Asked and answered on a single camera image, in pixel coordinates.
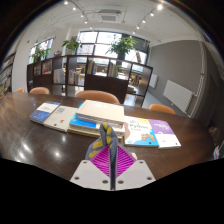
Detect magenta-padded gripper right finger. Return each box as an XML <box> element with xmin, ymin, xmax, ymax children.
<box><xmin>116</xmin><ymin>145</ymin><xmax>157</xmax><ymax>191</ymax></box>

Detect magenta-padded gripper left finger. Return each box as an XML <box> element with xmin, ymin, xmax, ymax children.
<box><xmin>69</xmin><ymin>145</ymin><xmax>112</xmax><ymax>191</ymax></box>

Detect tan book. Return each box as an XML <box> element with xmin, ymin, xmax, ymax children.
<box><xmin>67</xmin><ymin>127</ymin><xmax>101</xmax><ymax>139</ymax></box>

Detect colourful cyan and yellow book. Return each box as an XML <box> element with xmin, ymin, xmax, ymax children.
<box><xmin>123</xmin><ymin>115</ymin><xmax>160</xmax><ymax>148</ymax></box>

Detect purple and white book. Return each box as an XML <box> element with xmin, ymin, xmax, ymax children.
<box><xmin>148</xmin><ymin>118</ymin><xmax>182</xmax><ymax>150</ymax></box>

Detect thin white book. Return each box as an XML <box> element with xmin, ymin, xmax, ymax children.
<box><xmin>43</xmin><ymin>105</ymin><xmax>78</xmax><ymax>133</ymax></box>

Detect large thick white book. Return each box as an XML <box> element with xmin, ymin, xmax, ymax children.
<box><xmin>75</xmin><ymin>99</ymin><xmax>126</xmax><ymax>130</ymax></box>

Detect dark blue book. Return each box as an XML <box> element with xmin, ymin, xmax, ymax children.
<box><xmin>28</xmin><ymin>101</ymin><xmax>62</xmax><ymax>125</ymax></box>

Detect orange chairs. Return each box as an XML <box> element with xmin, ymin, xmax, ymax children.
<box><xmin>15</xmin><ymin>86</ymin><xmax>177</xmax><ymax>115</ymax></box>

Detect small blue and white box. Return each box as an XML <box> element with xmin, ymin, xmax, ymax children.
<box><xmin>213</xmin><ymin>139</ymin><xmax>224</xmax><ymax>161</ymax></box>

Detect dark open shelf unit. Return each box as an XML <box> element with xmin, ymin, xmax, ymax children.
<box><xmin>26</xmin><ymin>54</ymin><xmax>154</xmax><ymax>108</ymax></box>

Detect green potted plant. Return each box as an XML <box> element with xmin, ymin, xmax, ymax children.
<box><xmin>31</xmin><ymin>46</ymin><xmax>53</xmax><ymax>64</ymax></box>
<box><xmin>108</xmin><ymin>34</ymin><xmax>138</xmax><ymax>61</ymax></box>
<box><xmin>61</xmin><ymin>36</ymin><xmax>83</xmax><ymax>56</ymax></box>

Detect large multi-pane window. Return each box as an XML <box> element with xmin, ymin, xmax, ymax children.
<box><xmin>75</xmin><ymin>30</ymin><xmax>148</xmax><ymax>64</ymax></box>

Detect narrow side window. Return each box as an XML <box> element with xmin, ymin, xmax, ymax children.
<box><xmin>28</xmin><ymin>37</ymin><xmax>54</xmax><ymax>64</ymax></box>

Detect ceiling air conditioner unit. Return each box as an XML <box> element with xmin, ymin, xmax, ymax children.
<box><xmin>96</xmin><ymin>9</ymin><xmax>126</xmax><ymax>24</ymax></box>

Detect ceiling track spotlights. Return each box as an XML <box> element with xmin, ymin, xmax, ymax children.
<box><xmin>63</xmin><ymin>0</ymin><xmax>164</xmax><ymax>31</ymax></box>

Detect large white wall radiator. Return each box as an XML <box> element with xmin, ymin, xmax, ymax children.
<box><xmin>162</xmin><ymin>79</ymin><xmax>194</xmax><ymax>114</ymax></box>

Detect small white wall radiator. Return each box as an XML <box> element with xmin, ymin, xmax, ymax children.
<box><xmin>148</xmin><ymin>73</ymin><xmax>159</xmax><ymax>89</ymax></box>

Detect wall bookshelf with books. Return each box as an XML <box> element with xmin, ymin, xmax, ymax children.
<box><xmin>0</xmin><ymin>53</ymin><xmax>17</xmax><ymax>98</ymax></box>

